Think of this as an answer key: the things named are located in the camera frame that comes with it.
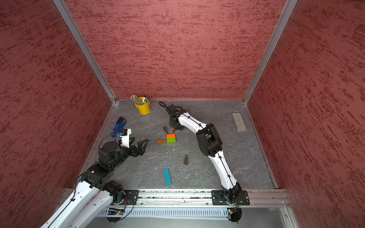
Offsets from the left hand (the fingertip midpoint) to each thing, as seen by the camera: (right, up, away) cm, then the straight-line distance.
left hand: (141, 142), depth 75 cm
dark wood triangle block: (+24, -14, +10) cm, 30 cm away
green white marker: (-8, +26, +32) cm, 42 cm away
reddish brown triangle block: (+16, +3, +26) cm, 30 cm away
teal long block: (+13, -21, +6) cm, 26 cm away
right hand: (+17, +5, +26) cm, 32 cm away
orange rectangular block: (+14, 0, +22) cm, 26 cm away
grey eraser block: (+64, +9, +28) cm, 71 cm away
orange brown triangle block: (+7, -4, +20) cm, 21 cm away
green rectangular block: (+14, -3, +18) cm, 23 cm away
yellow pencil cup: (-8, +19, +32) cm, 38 cm away
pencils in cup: (-12, +25, +27) cm, 39 cm away
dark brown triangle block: (+9, +4, +27) cm, 29 cm away
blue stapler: (-25, +8, +27) cm, 38 cm away
